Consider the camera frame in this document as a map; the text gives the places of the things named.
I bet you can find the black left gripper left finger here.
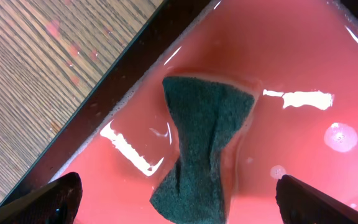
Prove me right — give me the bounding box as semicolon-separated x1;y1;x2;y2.
0;172;83;224

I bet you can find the green and pink sponge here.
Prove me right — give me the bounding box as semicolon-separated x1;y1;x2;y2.
150;77;255;223

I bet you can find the dark tray with red liquid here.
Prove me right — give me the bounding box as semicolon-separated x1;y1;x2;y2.
0;0;358;223

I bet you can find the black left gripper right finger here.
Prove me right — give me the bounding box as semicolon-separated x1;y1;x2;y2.
275;175;358;224

